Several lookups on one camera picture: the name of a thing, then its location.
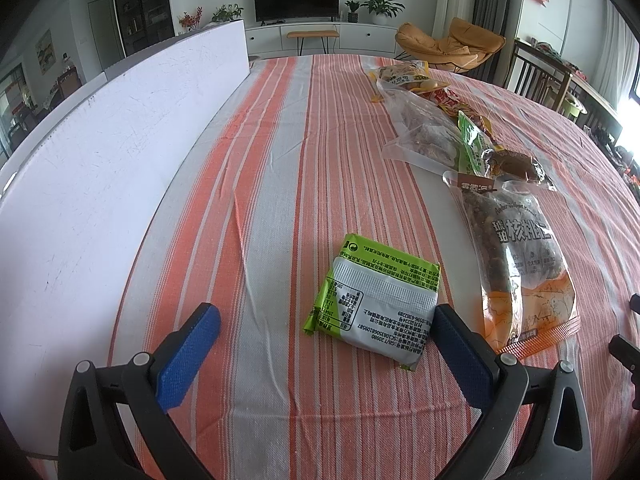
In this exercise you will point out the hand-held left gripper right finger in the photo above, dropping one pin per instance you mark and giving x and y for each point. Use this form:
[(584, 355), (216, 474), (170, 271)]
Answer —
[(460, 360)]

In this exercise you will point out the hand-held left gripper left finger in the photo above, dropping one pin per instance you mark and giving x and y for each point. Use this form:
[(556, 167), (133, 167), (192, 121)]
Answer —
[(187, 355)]

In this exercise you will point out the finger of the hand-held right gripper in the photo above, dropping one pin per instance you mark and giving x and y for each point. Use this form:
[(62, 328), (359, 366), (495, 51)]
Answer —
[(627, 355), (635, 305)]

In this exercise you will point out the green silver snack packet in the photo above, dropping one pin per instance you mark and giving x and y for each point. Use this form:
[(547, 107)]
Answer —
[(370, 300)]

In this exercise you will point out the brown walnut snack bag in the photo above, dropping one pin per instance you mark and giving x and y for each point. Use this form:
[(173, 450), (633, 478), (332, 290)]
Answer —
[(520, 260)]

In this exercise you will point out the brown bread packet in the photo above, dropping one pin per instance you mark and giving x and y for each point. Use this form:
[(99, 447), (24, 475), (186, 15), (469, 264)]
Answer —
[(515, 164)]

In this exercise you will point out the white cardboard box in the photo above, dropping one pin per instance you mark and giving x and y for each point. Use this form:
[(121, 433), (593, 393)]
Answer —
[(100, 185)]

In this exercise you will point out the green yellow snack packet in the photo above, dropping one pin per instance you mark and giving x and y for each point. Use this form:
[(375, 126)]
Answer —
[(471, 140)]

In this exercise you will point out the clear bag of brown snacks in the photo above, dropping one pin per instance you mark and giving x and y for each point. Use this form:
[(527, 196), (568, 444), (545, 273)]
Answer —
[(425, 130)]

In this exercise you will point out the yellow red-label snack packet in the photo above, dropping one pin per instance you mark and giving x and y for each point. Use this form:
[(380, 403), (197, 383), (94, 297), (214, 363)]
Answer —
[(450, 97)]

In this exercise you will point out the yellow clear snack packet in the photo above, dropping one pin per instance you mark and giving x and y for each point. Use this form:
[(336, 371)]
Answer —
[(400, 72)]

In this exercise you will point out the light green basket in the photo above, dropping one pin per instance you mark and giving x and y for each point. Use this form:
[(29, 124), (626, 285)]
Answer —
[(574, 105)]

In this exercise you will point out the orange striped tablecloth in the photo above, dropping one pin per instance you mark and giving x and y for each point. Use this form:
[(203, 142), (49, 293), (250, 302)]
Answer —
[(310, 185)]

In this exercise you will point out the dark wooden chair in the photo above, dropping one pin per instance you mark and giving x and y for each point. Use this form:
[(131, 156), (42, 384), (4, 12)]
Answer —
[(540, 77)]

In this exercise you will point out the balcony window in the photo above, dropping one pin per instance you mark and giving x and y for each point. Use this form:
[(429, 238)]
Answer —
[(12, 95)]

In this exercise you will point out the orange lounge chair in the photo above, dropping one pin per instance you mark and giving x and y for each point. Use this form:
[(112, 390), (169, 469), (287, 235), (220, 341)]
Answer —
[(450, 45)]

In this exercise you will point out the red flowers in vase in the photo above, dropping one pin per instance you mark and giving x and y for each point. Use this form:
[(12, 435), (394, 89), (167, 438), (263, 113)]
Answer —
[(190, 20)]

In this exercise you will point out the white door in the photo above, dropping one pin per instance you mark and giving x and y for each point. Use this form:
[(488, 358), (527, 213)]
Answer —
[(105, 30)]

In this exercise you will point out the white television cabinet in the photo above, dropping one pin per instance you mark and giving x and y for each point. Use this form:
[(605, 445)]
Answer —
[(370, 35)]

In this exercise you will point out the leafy green potted plant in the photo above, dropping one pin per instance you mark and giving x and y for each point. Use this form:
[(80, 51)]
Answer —
[(227, 12)]

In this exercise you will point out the wooden stool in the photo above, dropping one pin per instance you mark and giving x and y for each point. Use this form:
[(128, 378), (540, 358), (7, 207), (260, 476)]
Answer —
[(312, 33)]

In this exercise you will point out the black glass cabinet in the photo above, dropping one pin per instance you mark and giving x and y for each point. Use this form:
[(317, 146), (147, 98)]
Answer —
[(142, 5)]

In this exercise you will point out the large plant in white pot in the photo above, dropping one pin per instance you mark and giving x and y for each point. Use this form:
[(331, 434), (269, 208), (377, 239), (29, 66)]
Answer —
[(381, 7)]

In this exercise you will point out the small plant in dark pot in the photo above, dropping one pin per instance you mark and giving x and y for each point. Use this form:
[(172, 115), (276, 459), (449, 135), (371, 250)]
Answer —
[(352, 10)]

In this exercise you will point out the black television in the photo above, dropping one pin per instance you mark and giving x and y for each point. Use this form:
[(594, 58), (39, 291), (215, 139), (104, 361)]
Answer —
[(295, 0)]

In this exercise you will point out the framed wall picture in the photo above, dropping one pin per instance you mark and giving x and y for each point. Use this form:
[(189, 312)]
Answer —
[(44, 47)]

